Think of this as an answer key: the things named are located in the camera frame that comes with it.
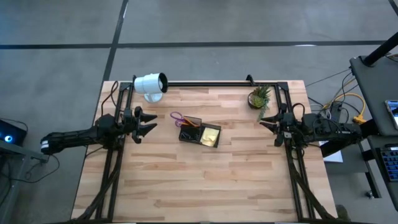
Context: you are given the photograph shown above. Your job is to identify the black floor cable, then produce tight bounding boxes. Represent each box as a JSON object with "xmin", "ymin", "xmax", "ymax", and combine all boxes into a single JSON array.
[{"xmin": 0, "ymin": 152, "xmax": 62, "ymax": 185}]

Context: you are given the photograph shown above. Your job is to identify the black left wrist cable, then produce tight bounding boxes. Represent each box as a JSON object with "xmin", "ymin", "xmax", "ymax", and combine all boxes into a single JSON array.
[{"xmin": 99, "ymin": 80, "xmax": 121, "ymax": 118}]

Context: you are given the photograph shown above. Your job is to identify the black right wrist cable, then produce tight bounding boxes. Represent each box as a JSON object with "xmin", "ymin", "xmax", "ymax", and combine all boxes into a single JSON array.
[{"xmin": 290, "ymin": 102, "xmax": 307, "ymax": 118}]

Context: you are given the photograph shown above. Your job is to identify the yellow sticky notes pad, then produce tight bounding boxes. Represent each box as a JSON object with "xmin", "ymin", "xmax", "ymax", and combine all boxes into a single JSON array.
[{"xmin": 200, "ymin": 126, "xmax": 220, "ymax": 147}]

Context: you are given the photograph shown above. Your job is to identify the black power adapter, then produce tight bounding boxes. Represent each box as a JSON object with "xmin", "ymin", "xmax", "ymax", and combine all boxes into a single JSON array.
[{"xmin": 329, "ymin": 101, "xmax": 343, "ymax": 116}]

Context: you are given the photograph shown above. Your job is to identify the grey desk top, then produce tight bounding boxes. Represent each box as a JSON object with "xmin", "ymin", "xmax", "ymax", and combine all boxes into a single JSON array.
[{"xmin": 349, "ymin": 55, "xmax": 398, "ymax": 138}]

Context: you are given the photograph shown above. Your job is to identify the white spotlight desk lamp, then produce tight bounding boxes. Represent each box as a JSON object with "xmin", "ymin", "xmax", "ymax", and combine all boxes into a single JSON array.
[{"xmin": 132, "ymin": 72, "xmax": 169, "ymax": 104}]

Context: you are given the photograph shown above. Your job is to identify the black desk beam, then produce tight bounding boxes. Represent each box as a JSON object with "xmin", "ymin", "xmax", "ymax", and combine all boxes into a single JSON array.
[{"xmin": 320, "ymin": 119, "xmax": 380, "ymax": 158}]

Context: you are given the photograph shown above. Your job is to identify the black mesh desk organizer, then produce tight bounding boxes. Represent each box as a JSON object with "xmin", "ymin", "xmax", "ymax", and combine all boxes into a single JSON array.
[{"xmin": 178, "ymin": 115, "xmax": 223, "ymax": 149}]

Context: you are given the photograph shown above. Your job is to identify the potted succulent in black pot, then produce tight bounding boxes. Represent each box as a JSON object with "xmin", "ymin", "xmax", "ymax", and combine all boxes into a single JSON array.
[{"xmin": 247, "ymin": 85, "xmax": 272, "ymax": 123}]

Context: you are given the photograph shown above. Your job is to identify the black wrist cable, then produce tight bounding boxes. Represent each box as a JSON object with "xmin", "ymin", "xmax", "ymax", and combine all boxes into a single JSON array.
[
  {"xmin": 99, "ymin": 80, "xmax": 121, "ymax": 118},
  {"xmin": 290, "ymin": 102, "xmax": 307, "ymax": 118}
]

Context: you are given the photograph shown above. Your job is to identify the person's foot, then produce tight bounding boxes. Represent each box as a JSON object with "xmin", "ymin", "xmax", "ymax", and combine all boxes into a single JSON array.
[{"xmin": 335, "ymin": 204, "xmax": 351, "ymax": 223}]

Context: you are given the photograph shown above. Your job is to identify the grey metal side stand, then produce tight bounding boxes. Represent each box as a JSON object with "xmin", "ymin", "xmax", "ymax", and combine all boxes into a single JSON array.
[{"xmin": 0, "ymin": 139, "xmax": 50, "ymax": 224}]

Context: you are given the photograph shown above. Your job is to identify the black computer keyboard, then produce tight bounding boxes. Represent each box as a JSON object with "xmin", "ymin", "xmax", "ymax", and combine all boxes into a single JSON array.
[{"xmin": 379, "ymin": 145, "xmax": 398, "ymax": 183}]

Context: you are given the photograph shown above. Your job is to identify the black box with blue light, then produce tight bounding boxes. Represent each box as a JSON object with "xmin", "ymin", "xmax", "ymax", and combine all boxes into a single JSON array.
[{"xmin": 0, "ymin": 119, "xmax": 28, "ymax": 147}]

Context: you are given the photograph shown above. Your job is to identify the white printed paper sheet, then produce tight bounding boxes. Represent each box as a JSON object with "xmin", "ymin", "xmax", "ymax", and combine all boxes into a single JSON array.
[{"xmin": 322, "ymin": 140, "xmax": 344, "ymax": 164}]

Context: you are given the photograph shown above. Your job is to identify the wooden table top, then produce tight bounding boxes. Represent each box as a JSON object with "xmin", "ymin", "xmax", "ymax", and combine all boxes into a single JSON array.
[{"xmin": 70, "ymin": 74, "xmax": 340, "ymax": 224}]

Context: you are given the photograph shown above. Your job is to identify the smartphone with lit screen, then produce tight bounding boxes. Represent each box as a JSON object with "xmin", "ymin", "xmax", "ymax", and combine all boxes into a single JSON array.
[{"xmin": 384, "ymin": 99, "xmax": 398, "ymax": 131}]

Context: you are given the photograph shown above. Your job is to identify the yellow extension cable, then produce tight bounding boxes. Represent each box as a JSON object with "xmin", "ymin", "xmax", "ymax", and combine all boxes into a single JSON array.
[{"xmin": 322, "ymin": 92, "xmax": 367, "ymax": 124}]

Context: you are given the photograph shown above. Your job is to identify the grey keyboard desk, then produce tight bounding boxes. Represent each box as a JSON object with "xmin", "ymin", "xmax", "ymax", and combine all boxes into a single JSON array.
[{"xmin": 357, "ymin": 136, "xmax": 398, "ymax": 212}]

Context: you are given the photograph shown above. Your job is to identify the purple handled scissors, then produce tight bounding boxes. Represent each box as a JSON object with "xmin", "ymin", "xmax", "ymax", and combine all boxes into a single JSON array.
[{"xmin": 169, "ymin": 111, "xmax": 187, "ymax": 129}]

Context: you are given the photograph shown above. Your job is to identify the black round pole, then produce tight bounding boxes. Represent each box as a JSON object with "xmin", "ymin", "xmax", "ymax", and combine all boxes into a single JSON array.
[{"xmin": 362, "ymin": 32, "xmax": 398, "ymax": 68}]

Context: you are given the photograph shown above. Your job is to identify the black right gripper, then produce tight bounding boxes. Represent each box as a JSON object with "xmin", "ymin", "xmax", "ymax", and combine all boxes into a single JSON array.
[{"xmin": 259, "ymin": 103, "xmax": 299, "ymax": 147}]

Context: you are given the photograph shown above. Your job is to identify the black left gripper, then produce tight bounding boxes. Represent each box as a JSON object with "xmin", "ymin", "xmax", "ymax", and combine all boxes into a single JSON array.
[{"xmin": 123, "ymin": 105, "xmax": 159, "ymax": 145}]

